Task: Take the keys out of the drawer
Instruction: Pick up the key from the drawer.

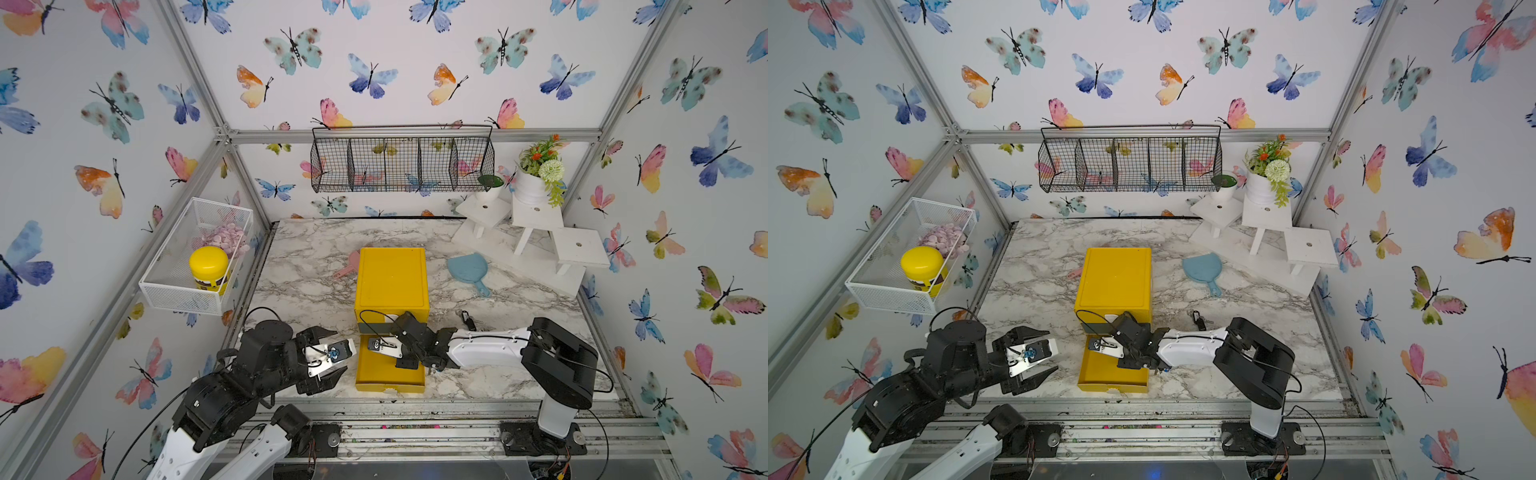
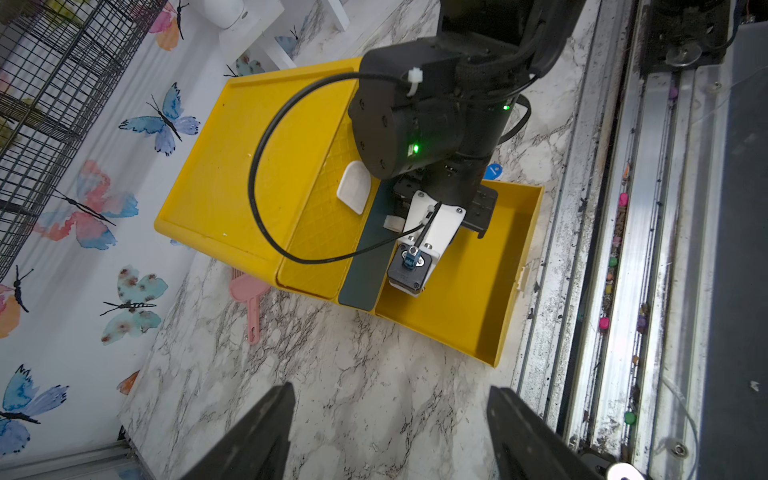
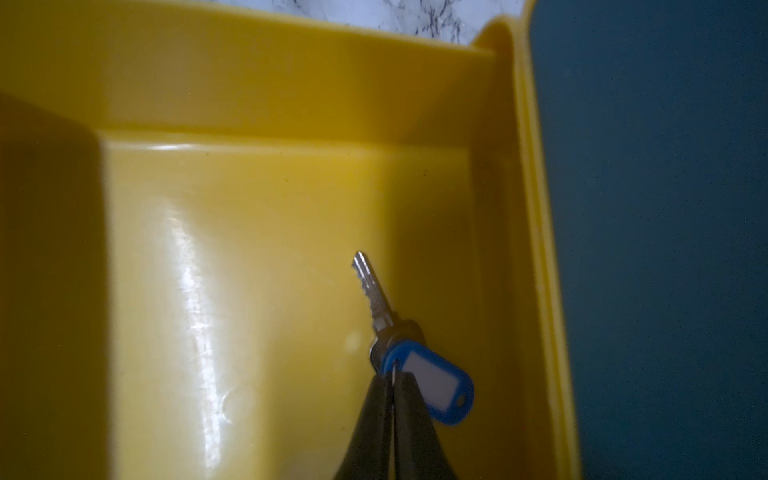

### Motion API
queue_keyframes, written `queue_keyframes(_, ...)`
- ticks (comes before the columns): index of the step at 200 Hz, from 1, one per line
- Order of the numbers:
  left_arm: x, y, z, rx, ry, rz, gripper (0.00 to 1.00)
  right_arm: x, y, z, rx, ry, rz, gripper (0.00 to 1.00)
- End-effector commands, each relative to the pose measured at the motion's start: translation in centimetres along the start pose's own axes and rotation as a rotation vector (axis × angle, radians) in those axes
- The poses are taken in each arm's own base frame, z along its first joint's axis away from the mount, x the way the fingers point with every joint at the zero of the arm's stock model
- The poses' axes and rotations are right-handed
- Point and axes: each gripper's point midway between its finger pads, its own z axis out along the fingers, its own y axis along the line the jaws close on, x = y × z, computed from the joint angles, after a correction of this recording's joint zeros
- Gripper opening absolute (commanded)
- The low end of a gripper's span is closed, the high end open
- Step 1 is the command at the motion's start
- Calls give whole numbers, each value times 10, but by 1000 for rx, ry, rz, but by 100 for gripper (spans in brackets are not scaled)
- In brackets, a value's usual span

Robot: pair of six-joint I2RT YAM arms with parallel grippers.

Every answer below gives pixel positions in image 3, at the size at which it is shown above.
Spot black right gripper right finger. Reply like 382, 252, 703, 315
393, 372, 457, 480

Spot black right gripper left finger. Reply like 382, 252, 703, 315
334, 375, 393, 480

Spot key with blue tag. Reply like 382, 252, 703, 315
352, 251, 475, 425

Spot yellow bottom drawer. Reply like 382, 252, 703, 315
1, 1, 581, 479

